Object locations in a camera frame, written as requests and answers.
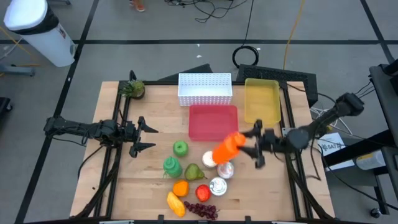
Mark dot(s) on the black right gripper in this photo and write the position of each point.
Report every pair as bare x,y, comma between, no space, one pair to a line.
273,141

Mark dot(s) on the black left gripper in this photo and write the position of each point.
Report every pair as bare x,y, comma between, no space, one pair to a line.
129,133

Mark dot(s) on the orange squeeze bottle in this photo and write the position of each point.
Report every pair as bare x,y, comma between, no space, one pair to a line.
228,147

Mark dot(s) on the green apple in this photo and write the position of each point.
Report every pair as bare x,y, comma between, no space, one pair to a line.
180,148

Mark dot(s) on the small metal food can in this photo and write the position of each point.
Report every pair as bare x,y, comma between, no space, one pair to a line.
206,160
226,171
218,186

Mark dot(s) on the green squeeze bottle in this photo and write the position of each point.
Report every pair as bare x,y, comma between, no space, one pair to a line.
172,168

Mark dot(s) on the green pear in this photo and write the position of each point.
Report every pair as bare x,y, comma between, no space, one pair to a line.
192,172

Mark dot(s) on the orange fruit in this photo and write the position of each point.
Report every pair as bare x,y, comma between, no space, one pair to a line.
181,188

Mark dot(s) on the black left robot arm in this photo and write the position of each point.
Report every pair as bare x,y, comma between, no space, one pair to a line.
71,126

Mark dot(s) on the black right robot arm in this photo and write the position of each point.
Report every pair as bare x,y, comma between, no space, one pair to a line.
298,138

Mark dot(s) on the yellow plastic tray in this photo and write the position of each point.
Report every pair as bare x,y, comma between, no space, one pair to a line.
262,102

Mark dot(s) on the small potted succulent plant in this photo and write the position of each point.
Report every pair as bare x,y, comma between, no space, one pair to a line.
135,88

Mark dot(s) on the red plastic tray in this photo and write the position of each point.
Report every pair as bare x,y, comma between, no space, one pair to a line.
213,123

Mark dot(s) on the white perforated plastic basket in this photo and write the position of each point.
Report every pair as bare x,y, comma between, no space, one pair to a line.
205,99

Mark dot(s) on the red apple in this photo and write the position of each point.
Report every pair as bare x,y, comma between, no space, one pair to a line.
203,193

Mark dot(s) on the black perforated panel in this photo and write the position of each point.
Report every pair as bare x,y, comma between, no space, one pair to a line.
280,74

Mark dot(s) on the yellow oblong fruit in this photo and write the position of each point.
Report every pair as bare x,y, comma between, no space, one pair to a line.
176,204

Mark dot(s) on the white paper sign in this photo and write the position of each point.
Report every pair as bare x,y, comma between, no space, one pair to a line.
334,144

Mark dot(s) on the black flat wedge panel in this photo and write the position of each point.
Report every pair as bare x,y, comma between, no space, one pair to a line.
196,73

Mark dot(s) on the red grape bunch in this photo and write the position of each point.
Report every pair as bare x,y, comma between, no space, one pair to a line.
202,210

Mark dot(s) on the white plastic bottle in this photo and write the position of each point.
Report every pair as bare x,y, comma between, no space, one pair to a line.
370,160

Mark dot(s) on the person's foot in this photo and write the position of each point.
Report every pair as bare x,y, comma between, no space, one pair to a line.
139,5

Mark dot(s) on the black caster wheel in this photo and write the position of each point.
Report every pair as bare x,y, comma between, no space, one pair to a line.
375,212

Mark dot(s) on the white trash can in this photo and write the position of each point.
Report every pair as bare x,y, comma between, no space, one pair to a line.
46,40

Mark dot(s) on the black equipment cart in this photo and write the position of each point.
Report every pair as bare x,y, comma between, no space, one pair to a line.
385,93

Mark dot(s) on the grey stand base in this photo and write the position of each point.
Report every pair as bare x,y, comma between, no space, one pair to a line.
18,71

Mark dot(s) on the black floor object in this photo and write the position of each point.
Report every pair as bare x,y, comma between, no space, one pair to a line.
3,105

